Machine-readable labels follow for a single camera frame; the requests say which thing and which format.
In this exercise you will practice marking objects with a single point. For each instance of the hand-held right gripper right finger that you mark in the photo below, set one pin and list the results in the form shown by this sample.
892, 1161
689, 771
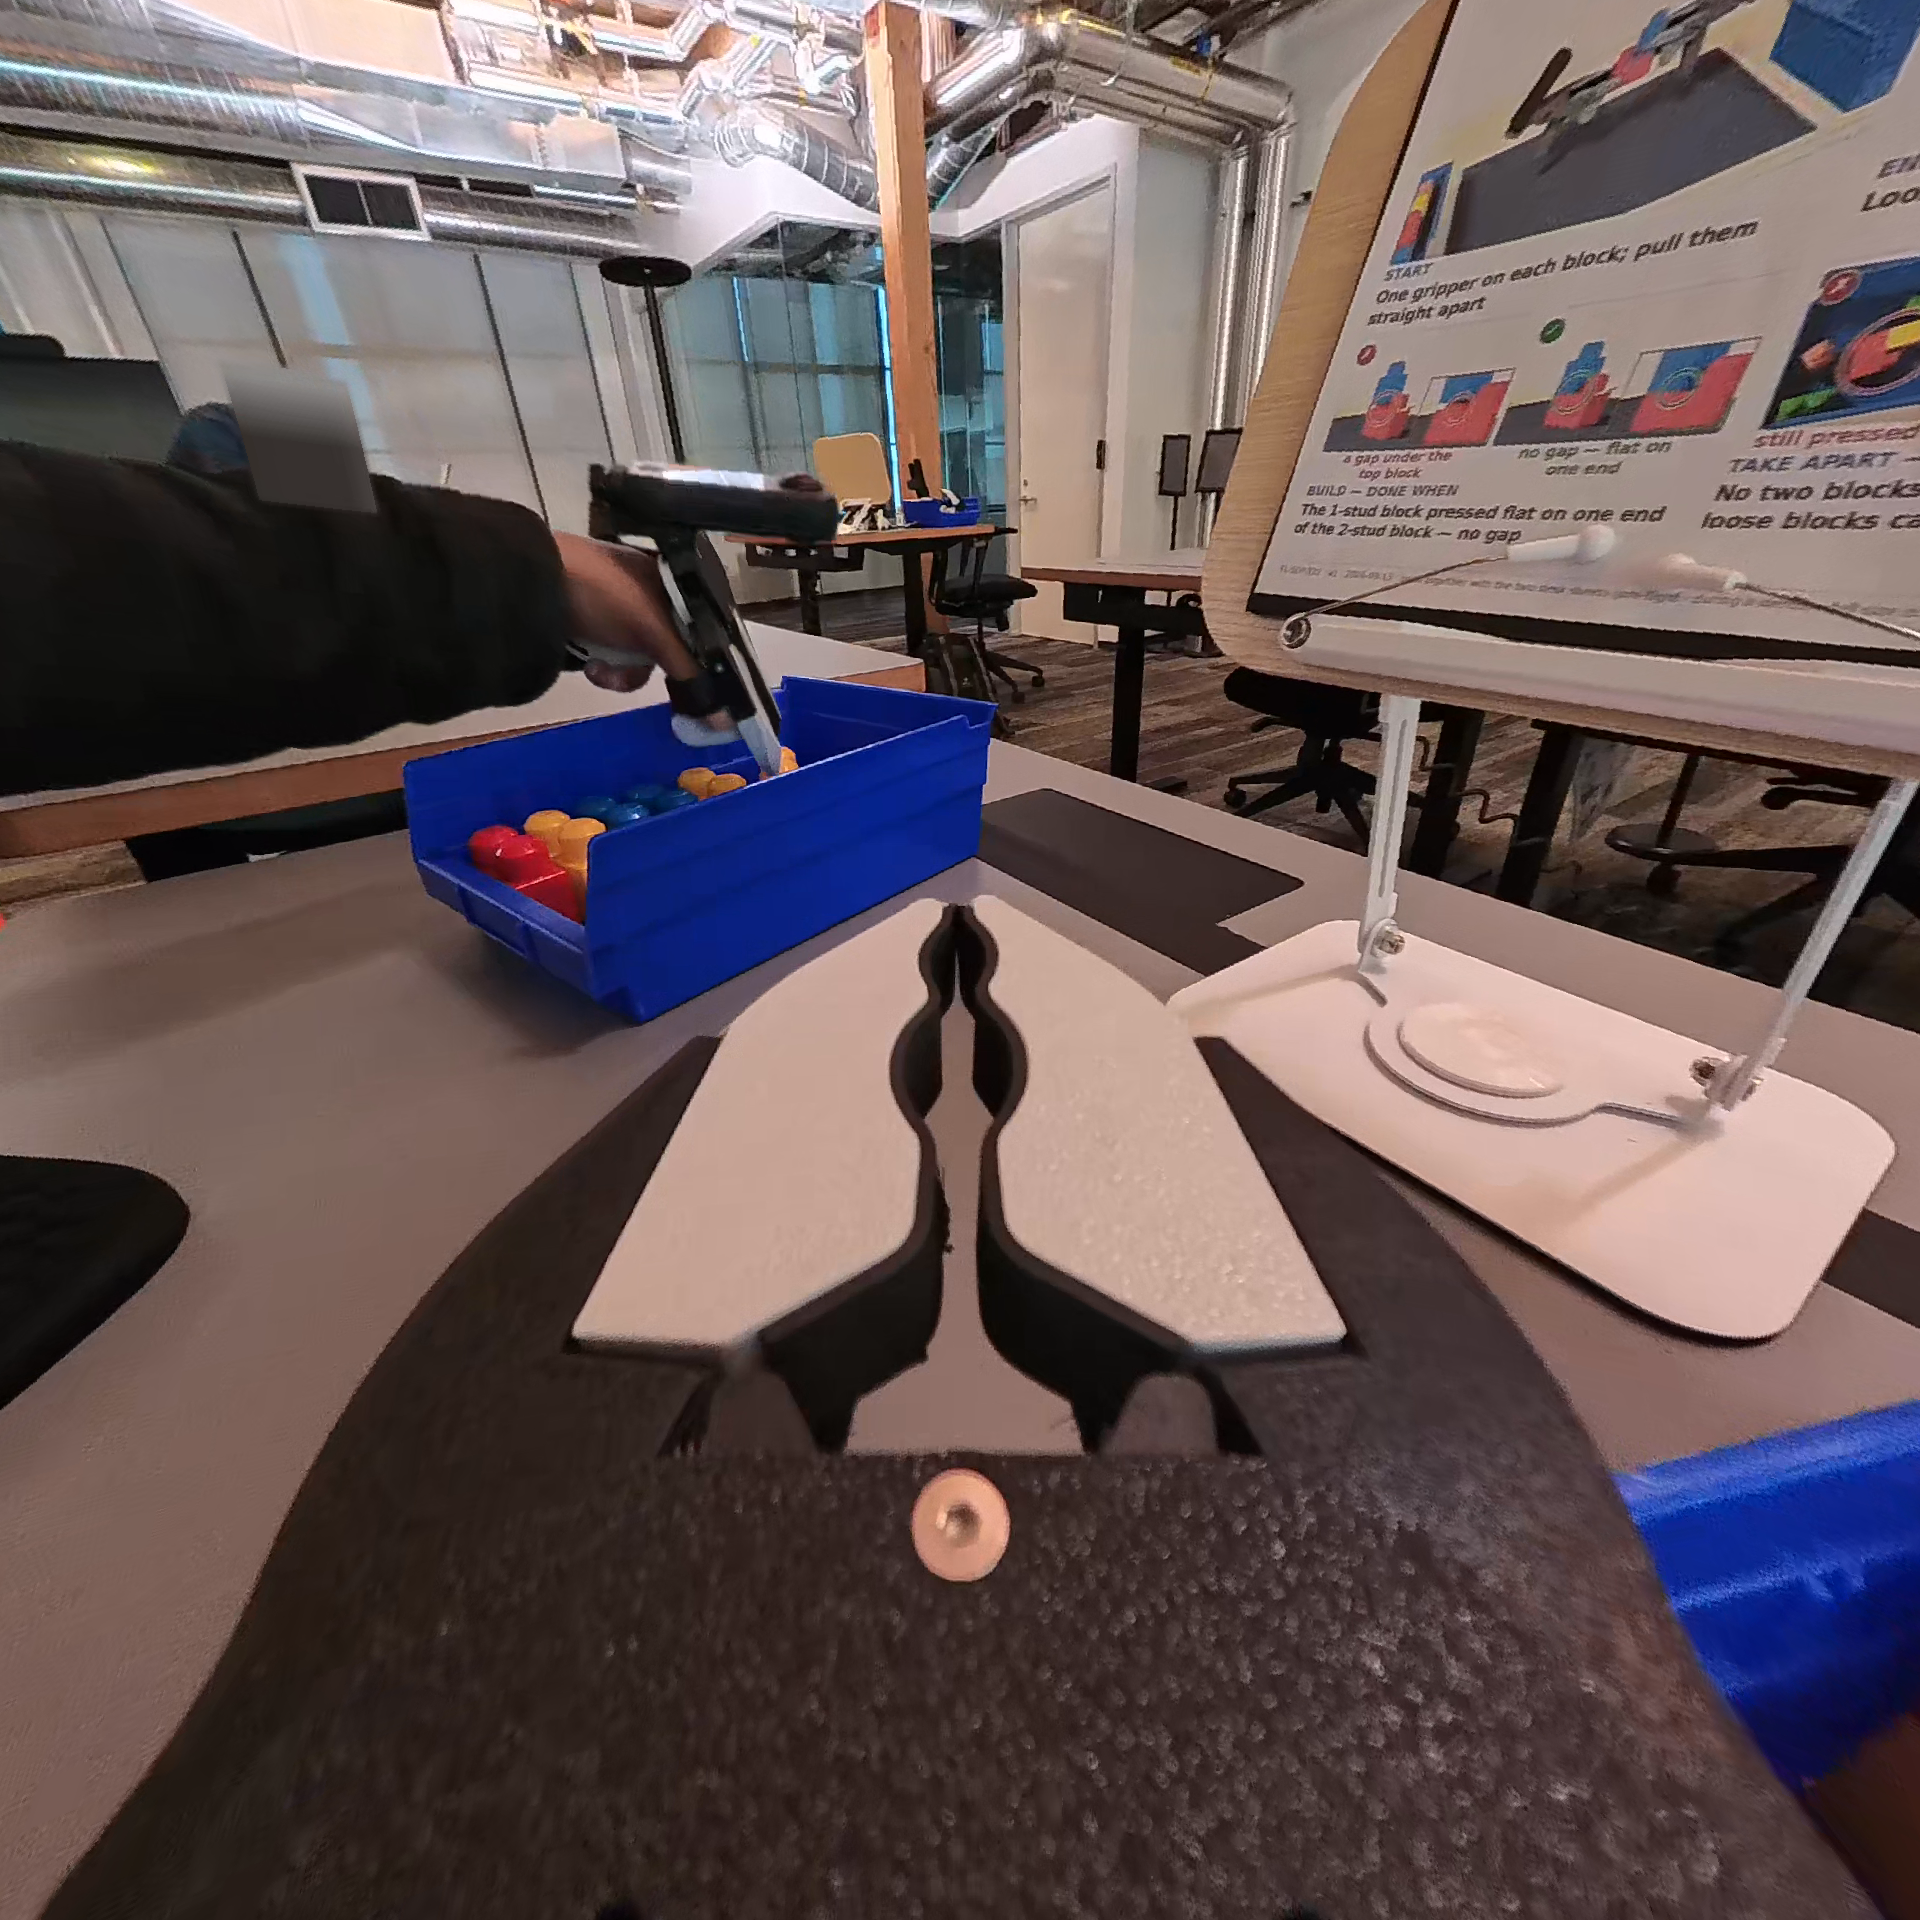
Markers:
1152, 1184

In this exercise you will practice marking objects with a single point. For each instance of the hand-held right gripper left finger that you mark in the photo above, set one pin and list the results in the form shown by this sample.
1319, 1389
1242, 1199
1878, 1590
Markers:
766, 1184

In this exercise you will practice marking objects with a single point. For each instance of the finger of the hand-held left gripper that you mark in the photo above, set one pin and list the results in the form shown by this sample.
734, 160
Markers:
754, 707

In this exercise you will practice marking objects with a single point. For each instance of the pile of blue mega blocks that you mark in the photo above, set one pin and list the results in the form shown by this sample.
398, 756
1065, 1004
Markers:
631, 807

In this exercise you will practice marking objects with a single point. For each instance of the blue plastic bin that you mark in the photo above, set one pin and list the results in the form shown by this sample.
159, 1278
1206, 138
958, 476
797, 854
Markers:
1773, 1562
780, 885
943, 513

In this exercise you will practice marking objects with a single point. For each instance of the pile of yellow mega blocks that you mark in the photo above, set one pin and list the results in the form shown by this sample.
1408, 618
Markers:
573, 841

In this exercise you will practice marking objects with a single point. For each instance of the person's left forearm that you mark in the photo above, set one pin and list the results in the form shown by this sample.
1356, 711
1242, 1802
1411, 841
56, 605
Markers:
297, 631

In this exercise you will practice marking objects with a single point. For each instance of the red mega block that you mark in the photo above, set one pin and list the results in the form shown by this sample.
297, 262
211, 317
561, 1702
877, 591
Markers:
516, 869

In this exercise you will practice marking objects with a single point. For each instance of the person's left hand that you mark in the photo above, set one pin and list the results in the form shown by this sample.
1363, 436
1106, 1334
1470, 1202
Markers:
614, 600

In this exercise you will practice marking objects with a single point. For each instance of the grey top table wooden edge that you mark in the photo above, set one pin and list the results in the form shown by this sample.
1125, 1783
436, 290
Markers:
841, 661

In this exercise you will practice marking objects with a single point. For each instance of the wooden document stand white base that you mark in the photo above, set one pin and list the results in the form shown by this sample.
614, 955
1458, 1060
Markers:
1577, 1170
851, 464

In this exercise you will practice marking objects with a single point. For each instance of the wooden top office desk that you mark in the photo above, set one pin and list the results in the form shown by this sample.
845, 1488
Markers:
1109, 581
858, 535

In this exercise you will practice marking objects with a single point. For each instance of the black floor lamp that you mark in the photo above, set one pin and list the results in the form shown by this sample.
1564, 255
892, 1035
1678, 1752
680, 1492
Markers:
658, 345

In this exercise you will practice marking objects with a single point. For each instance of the black office chair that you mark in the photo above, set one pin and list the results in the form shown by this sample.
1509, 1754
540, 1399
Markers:
1787, 841
983, 591
1304, 721

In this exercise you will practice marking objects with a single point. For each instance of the white door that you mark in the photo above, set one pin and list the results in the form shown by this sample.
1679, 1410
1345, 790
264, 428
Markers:
1061, 374

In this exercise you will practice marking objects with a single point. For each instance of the framed sign on stand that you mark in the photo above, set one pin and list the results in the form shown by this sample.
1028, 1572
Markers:
1172, 464
1218, 460

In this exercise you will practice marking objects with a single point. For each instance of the dark standing board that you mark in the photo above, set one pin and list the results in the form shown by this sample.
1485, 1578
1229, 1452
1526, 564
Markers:
76, 406

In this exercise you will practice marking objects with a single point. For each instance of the black chair armrest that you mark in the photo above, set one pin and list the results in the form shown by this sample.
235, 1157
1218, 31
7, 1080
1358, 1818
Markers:
76, 1261

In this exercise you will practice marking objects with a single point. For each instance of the printed instruction sheet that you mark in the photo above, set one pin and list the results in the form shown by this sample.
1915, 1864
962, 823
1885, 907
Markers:
1650, 300

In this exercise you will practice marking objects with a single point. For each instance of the silver ventilation duct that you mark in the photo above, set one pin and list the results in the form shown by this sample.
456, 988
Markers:
449, 89

